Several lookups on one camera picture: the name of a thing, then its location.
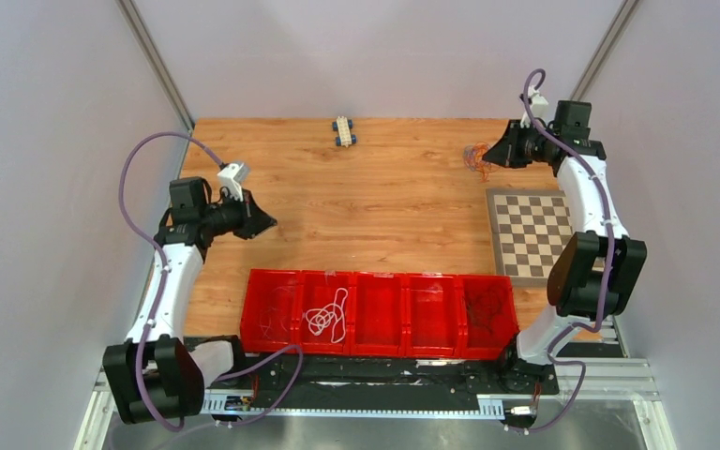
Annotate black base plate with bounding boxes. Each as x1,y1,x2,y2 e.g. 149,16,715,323
207,349,559,413

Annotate white blue toy car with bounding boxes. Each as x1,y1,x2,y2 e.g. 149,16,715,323
332,116,357,147

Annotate thin pink cable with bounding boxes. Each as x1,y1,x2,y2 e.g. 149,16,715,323
258,286,293,340

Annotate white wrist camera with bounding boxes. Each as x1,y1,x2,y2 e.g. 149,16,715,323
520,86,549,128
217,161,250,202

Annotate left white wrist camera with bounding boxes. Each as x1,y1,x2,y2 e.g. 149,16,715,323
217,161,250,202

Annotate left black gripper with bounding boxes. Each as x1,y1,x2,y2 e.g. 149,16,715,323
202,188,278,241

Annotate white cable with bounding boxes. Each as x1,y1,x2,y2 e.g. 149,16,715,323
304,286,352,345

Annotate aluminium frame rail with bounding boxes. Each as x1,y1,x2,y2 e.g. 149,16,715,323
93,357,661,401

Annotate orange blue cable bundle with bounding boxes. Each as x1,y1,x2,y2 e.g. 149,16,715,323
462,142,497,184

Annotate red bin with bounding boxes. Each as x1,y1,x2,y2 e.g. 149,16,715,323
459,275,519,360
408,275,460,358
240,269,299,353
351,272,406,358
292,271,354,355

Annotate white slotted cable duct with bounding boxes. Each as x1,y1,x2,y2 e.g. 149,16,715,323
201,395,505,418

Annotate red bin middle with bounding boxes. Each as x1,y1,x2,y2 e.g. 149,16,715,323
351,272,406,358

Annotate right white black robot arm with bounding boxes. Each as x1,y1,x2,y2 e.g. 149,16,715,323
483,96,647,392

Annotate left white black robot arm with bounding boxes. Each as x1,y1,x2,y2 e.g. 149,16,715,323
102,177,277,430

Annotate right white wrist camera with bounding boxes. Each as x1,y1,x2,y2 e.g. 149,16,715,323
520,86,549,128

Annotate wooden chessboard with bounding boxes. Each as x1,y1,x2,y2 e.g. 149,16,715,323
486,187,574,288

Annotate red bin rightmost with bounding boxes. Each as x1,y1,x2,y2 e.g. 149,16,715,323
459,275,519,360

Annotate left purple robot hose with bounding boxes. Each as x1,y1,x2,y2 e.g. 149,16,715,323
117,131,304,450

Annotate thin black cable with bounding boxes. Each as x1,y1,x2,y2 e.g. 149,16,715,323
466,290,510,339

